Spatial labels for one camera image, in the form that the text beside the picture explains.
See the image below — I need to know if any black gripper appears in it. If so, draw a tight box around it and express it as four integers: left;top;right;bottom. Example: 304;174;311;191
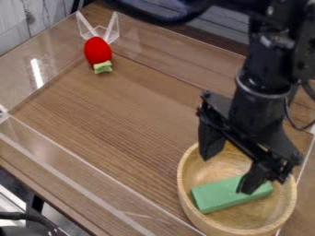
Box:
196;72;304;195

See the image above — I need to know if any green rectangular block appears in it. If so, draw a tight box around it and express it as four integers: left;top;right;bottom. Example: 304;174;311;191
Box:
189;175;273;214

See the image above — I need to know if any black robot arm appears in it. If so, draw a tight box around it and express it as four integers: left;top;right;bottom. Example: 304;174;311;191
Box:
113;0;315;195

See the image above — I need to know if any brown wooden bowl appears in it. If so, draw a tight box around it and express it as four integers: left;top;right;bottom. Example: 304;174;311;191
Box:
177;143;296;236

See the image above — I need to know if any red plush strawberry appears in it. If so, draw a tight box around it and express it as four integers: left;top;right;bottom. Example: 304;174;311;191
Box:
84;37;112;74

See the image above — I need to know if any black table leg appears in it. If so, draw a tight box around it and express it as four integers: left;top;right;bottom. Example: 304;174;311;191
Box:
30;195;44;213

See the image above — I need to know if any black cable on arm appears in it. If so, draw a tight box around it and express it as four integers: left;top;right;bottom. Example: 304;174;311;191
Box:
284;79;315;131

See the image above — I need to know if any clear acrylic corner bracket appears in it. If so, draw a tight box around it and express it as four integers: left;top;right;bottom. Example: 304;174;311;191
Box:
75;11;119;44

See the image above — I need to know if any black cable under table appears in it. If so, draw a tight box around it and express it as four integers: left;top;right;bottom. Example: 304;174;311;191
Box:
0;211;63;236

